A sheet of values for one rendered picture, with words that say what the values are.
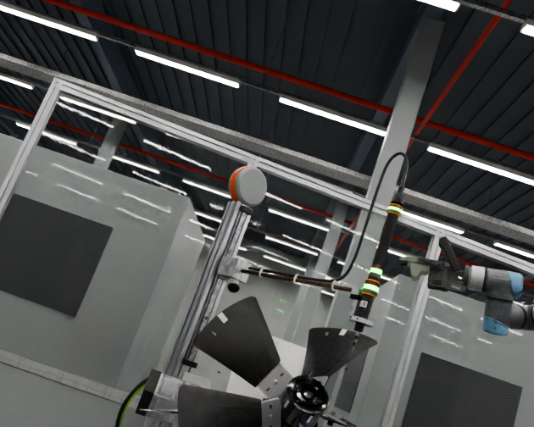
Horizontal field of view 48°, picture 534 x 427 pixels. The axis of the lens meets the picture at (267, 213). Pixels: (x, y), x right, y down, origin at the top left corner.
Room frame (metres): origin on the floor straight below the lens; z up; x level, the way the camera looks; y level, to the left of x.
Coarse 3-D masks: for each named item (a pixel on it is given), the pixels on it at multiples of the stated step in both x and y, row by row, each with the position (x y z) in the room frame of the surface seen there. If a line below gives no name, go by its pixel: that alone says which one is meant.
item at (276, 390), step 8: (280, 368) 1.71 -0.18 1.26; (272, 376) 1.71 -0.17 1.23; (280, 376) 1.70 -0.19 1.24; (288, 376) 1.70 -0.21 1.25; (264, 384) 1.72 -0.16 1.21; (272, 384) 1.71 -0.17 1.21; (280, 384) 1.70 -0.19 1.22; (264, 392) 1.72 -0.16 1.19; (272, 392) 1.71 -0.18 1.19; (280, 392) 1.70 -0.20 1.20
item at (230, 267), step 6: (228, 258) 2.15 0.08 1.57; (234, 258) 2.13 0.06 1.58; (222, 264) 2.17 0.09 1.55; (228, 264) 2.14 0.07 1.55; (234, 264) 2.12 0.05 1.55; (240, 264) 2.12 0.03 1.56; (246, 264) 2.14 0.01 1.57; (222, 270) 2.16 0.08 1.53; (228, 270) 2.13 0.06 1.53; (234, 270) 2.11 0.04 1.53; (240, 270) 2.13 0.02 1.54; (222, 276) 2.20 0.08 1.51; (228, 276) 2.14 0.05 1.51; (234, 276) 2.12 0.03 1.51; (240, 276) 2.13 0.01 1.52; (246, 276) 2.15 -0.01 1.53
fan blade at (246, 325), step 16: (240, 304) 1.78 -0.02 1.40; (256, 304) 1.78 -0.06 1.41; (240, 320) 1.76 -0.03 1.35; (256, 320) 1.76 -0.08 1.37; (208, 336) 1.77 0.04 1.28; (224, 336) 1.76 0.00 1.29; (240, 336) 1.75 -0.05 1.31; (256, 336) 1.74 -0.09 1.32; (208, 352) 1.76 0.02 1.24; (224, 352) 1.75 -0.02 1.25; (240, 352) 1.74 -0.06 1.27; (256, 352) 1.73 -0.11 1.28; (272, 352) 1.72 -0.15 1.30; (240, 368) 1.74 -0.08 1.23; (256, 368) 1.72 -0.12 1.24; (272, 368) 1.71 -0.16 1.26; (256, 384) 1.72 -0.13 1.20
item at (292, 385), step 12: (288, 384) 1.63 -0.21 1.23; (300, 384) 1.65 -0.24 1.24; (312, 384) 1.66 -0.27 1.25; (288, 396) 1.61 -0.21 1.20; (300, 396) 1.62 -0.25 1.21; (312, 396) 1.64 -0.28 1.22; (324, 396) 1.64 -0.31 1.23; (288, 408) 1.62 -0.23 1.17; (300, 408) 1.59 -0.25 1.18; (312, 408) 1.62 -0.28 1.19; (324, 408) 1.61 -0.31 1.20; (288, 420) 1.64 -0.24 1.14; (300, 420) 1.62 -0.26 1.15; (312, 420) 1.62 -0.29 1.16
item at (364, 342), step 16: (320, 336) 1.90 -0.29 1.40; (336, 336) 1.87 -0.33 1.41; (352, 336) 1.86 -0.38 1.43; (368, 336) 1.85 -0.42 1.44; (320, 352) 1.84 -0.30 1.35; (336, 352) 1.80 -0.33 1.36; (352, 352) 1.79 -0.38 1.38; (304, 368) 1.82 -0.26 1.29; (320, 368) 1.77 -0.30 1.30; (336, 368) 1.74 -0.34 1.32
